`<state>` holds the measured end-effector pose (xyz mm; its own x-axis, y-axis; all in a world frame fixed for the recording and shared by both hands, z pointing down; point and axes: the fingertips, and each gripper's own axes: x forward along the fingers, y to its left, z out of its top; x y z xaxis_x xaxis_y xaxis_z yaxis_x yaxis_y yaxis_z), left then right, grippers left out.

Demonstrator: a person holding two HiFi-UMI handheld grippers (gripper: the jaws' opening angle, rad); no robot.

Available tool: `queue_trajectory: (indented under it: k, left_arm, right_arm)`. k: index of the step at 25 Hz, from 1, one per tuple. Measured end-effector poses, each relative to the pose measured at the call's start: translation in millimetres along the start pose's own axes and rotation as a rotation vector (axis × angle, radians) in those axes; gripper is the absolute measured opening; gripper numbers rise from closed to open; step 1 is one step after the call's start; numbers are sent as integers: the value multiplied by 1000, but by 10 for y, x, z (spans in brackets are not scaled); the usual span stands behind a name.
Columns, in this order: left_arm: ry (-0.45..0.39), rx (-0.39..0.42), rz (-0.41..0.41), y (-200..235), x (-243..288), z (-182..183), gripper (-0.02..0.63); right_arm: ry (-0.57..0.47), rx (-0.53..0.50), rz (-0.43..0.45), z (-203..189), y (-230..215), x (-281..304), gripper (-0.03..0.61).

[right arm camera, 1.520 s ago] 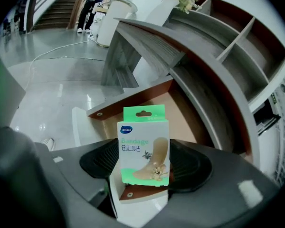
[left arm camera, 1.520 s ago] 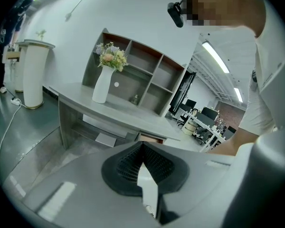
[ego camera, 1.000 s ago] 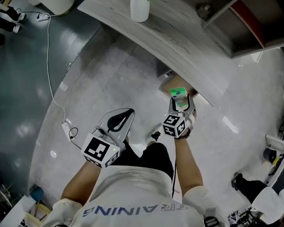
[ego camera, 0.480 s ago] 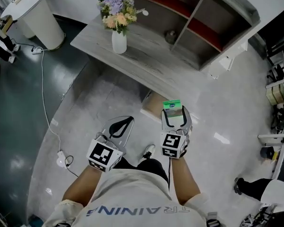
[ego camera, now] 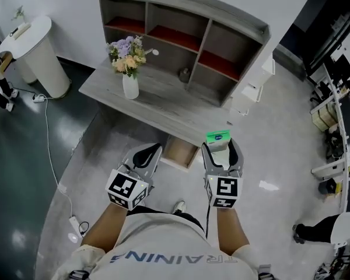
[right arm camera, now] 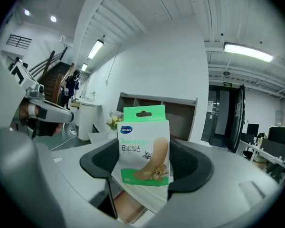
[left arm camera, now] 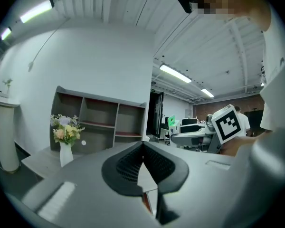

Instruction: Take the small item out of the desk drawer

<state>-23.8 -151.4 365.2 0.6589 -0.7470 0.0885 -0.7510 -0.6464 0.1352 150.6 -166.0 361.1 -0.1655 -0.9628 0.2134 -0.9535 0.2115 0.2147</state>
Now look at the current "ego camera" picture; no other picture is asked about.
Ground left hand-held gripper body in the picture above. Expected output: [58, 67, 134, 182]
[104, 160, 155, 211]

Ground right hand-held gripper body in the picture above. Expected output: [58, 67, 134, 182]
[203, 167, 245, 208]

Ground light wooden drawer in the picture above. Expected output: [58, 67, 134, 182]
[160, 135, 201, 173]

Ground green and white carton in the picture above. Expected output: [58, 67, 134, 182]
[205, 129, 232, 153]

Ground person's right forearm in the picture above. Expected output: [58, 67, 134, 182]
[216, 207, 250, 253]

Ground person's left forearm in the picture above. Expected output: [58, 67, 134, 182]
[80, 204, 129, 249]

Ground person's black trousers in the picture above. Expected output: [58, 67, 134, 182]
[127, 205, 207, 239]

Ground person's white shoe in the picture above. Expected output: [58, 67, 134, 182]
[173, 200, 187, 215]

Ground person's white t-shirt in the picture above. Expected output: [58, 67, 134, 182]
[51, 213, 272, 280]

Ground white storage cabinet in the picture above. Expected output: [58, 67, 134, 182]
[229, 54, 277, 117]

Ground white ceramic vase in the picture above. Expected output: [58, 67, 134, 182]
[121, 73, 140, 100]

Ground beige storage crates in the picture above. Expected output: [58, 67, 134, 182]
[311, 103, 338, 131]

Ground black yellow box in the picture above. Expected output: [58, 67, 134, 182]
[319, 178, 344, 195]

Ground pastel flower bouquet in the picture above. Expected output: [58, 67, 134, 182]
[106, 35, 154, 80]

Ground white office desk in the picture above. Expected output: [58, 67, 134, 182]
[310, 62, 350, 212]

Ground grey wooden shelf unit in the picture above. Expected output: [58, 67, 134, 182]
[98, 0, 272, 108]

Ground white round counter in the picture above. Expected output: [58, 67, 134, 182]
[0, 15, 72, 99]

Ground black double door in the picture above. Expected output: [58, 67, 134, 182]
[279, 0, 350, 78]

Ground small green plant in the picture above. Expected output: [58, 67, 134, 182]
[10, 6, 26, 25]

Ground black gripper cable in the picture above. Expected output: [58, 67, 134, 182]
[205, 204, 211, 239]

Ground white power cable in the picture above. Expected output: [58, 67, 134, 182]
[43, 97, 74, 217]

